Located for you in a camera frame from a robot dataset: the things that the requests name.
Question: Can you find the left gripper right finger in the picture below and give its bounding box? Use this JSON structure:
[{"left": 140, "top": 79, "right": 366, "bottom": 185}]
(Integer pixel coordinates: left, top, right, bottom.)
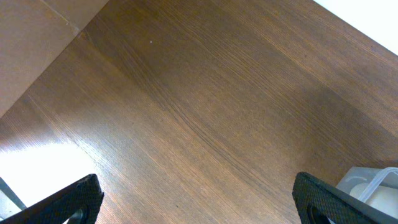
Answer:
[{"left": 292, "top": 172, "right": 397, "bottom": 224}]

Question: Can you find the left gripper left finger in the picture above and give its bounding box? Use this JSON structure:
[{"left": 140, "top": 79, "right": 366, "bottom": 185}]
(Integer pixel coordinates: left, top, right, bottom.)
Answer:
[{"left": 1, "top": 174, "right": 104, "bottom": 224}]

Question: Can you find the clear plastic storage container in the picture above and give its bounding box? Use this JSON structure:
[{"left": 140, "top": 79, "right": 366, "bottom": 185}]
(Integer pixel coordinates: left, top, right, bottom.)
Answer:
[{"left": 336, "top": 167, "right": 397, "bottom": 218}]

